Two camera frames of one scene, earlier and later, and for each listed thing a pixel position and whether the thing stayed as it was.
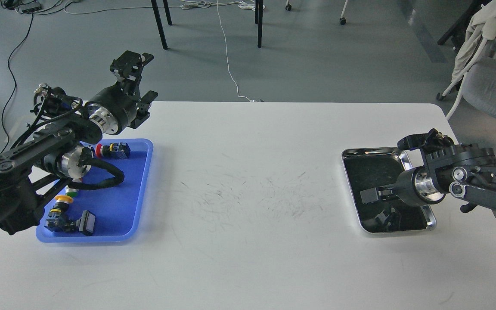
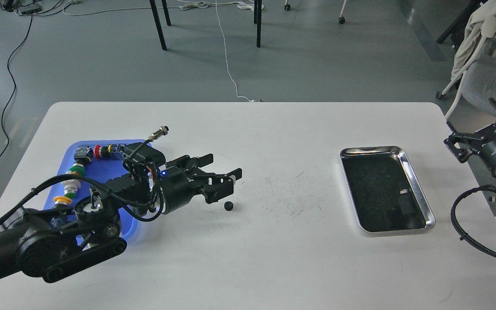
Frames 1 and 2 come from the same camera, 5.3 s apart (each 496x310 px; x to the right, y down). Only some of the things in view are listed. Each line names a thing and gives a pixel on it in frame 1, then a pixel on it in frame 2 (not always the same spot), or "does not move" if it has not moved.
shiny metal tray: x=368 y=168 does not move
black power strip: x=30 y=7 does not move
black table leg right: x=258 y=15 does not move
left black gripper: x=113 y=109 -> x=177 y=188
